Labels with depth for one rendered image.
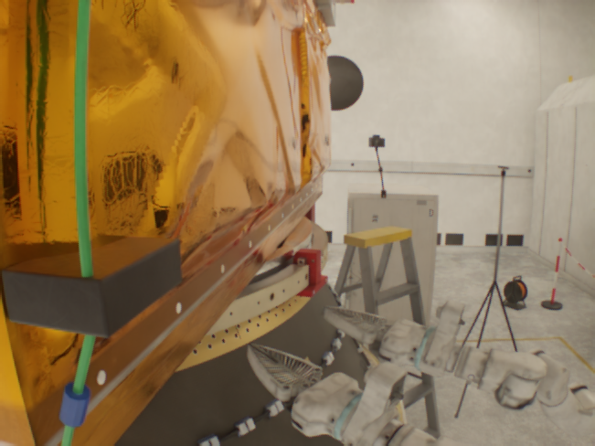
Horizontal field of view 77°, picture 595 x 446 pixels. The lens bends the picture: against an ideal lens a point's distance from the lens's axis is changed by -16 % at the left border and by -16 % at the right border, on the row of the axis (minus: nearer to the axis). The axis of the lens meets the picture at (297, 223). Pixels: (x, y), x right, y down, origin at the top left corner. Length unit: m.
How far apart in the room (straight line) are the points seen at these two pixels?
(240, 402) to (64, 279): 0.64
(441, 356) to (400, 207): 3.77
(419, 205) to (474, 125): 4.47
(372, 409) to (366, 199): 3.97
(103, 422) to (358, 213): 4.18
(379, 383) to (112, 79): 0.40
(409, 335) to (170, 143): 0.53
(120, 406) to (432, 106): 8.36
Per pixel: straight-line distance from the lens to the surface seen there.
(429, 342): 0.75
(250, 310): 0.80
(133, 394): 0.40
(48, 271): 0.24
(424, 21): 8.86
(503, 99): 8.97
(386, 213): 4.46
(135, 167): 0.31
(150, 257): 0.25
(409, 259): 2.49
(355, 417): 0.54
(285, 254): 0.97
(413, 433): 0.54
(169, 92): 0.35
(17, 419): 0.30
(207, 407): 0.79
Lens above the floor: 1.97
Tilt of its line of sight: 10 degrees down
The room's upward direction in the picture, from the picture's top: straight up
